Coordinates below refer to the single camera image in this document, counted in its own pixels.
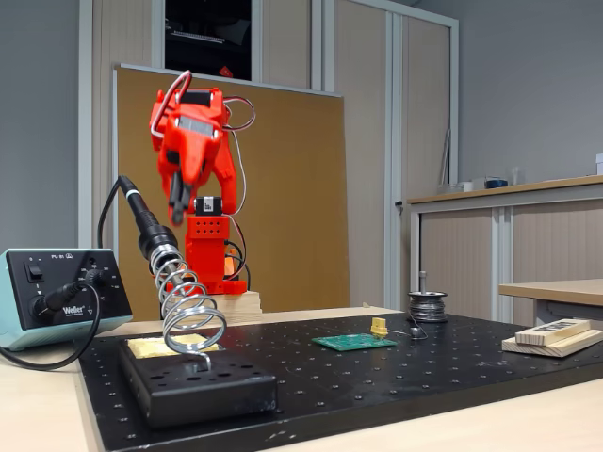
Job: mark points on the black soldering iron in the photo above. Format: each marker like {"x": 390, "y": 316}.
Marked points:
{"x": 141, "y": 212}

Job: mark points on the stacked wooden plank robot base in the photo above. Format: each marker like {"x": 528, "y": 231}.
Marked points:
{"x": 240, "y": 308}

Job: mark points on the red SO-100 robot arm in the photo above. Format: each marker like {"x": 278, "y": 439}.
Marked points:
{"x": 207, "y": 254}

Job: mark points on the teal Weller soldering station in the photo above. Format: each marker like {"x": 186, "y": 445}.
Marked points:
{"x": 52, "y": 268}

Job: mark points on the green circuit board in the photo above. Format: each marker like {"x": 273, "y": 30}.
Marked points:
{"x": 348, "y": 342}

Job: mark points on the small red object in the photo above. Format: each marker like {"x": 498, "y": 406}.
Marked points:
{"x": 226, "y": 71}

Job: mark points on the brown cork pinboard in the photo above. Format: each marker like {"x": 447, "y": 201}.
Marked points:
{"x": 292, "y": 188}

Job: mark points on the yellow cleaning sponge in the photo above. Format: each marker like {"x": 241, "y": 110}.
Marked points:
{"x": 146, "y": 348}

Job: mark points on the tall beige shutter cabinet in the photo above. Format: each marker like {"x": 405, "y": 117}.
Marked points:
{"x": 363, "y": 141}

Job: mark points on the black stand with spring holder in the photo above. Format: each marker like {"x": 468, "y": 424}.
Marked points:
{"x": 198, "y": 400}

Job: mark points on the yellow power connector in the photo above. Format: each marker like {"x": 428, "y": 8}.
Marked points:
{"x": 378, "y": 325}

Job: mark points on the steel bolt through spool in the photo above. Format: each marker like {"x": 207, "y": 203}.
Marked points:
{"x": 424, "y": 282}

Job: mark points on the grey leaning strips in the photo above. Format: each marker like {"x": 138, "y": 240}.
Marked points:
{"x": 446, "y": 160}

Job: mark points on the black perforated breadboard plate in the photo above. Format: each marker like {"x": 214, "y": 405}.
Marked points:
{"x": 377, "y": 376}

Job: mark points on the small white container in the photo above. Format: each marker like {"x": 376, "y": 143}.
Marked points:
{"x": 466, "y": 186}

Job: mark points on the blue tape roll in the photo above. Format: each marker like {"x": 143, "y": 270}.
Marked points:
{"x": 496, "y": 182}

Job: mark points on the low beige sideboard cabinet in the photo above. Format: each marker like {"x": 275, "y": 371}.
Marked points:
{"x": 556, "y": 245}

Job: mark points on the wooden plank with Kapla print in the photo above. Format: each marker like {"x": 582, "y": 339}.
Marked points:
{"x": 532, "y": 336}

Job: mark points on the light wood desk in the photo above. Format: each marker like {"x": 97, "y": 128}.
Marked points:
{"x": 556, "y": 289}

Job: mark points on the wooden blocks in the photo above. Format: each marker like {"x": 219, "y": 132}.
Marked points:
{"x": 556, "y": 350}

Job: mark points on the white box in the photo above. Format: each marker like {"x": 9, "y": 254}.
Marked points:
{"x": 599, "y": 165}

